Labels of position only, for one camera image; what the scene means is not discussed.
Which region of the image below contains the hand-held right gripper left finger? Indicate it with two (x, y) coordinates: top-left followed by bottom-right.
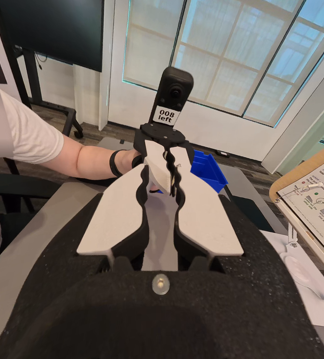
(76, 163), (151, 270)

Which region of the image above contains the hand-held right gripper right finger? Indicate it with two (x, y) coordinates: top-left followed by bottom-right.
(174, 168), (244, 270)

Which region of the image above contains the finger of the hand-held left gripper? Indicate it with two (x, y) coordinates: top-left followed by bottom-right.
(143, 139), (177, 197)
(169, 146), (193, 180)

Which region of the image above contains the blue plastic bin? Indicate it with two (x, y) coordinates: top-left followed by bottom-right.
(190, 149), (229, 194)

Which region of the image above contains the person's left forearm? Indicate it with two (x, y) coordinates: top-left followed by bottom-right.
(62, 135), (115, 180)

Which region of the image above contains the person's left hand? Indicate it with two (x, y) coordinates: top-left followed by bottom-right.
(118, 149), (145, 177)

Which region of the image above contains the black wrist watch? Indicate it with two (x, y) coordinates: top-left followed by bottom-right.
(109, 150), (123, 178)

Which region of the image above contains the large paned window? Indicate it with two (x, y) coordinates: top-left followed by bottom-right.
(123, 0), (324, 128)

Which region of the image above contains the instruction sheet on wooden stand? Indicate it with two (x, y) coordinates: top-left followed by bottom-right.
(269, 145), (324, 286)

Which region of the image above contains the metal page holder clip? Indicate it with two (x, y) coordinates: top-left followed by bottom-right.
(274, 184), (319, 203)

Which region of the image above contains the large black display screen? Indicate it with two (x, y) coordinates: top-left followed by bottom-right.
(0, 0), (104, 72)

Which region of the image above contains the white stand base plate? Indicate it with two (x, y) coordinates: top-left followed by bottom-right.
(259, 223), (324, 329)

